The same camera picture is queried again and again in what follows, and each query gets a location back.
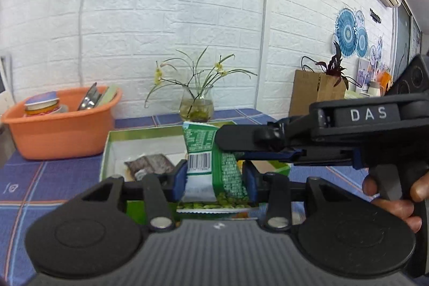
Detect person's right hand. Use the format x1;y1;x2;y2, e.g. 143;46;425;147
362;171;429;233

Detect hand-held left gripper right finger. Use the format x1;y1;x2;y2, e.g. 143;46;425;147
242;160;339;230

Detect pale green plate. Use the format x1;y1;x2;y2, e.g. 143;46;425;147
95;85;119;106

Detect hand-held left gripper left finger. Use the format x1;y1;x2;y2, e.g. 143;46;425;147
80;159;188;233

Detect stacked metal bowls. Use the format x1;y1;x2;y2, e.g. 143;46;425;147
77;82;103;112

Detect green cardboard box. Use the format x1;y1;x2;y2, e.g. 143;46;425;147
99;120;291;227

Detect bowls and utensils in basin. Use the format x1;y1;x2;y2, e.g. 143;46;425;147
24;91;61;116

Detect purple leaf plant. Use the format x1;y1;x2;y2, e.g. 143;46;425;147
300;41;363;93

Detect glass vase with plant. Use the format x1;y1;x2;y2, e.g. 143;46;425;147
144;45;258;110

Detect brown paper bag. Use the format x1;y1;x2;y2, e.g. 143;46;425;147
289;69;348;118

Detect white wall cable conduit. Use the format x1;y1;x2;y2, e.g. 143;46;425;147
78;0;96;86

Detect medium blue paper fan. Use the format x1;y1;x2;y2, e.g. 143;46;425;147
355;26;369;58

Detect blue checked tablecloth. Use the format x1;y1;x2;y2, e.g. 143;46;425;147
0;108;429;286

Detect green snack packet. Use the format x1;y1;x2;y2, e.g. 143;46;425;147
176;121;259;214

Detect dark brown snack packet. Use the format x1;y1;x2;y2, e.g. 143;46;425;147
124;154;177;181

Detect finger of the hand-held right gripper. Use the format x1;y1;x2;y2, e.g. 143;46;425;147
239;147;364;170
216;117;319;161

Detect white cup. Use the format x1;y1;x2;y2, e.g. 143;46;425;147
367;81;384;96

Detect blue decorative wall plates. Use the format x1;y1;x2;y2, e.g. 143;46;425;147
334;7;358;57

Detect picture card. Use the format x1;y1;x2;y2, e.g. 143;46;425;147
357;58;371;87

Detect orange plastic basin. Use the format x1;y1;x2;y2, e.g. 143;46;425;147
1;87;123;161

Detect white wall pipe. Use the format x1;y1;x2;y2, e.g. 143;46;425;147
256;0;273;111

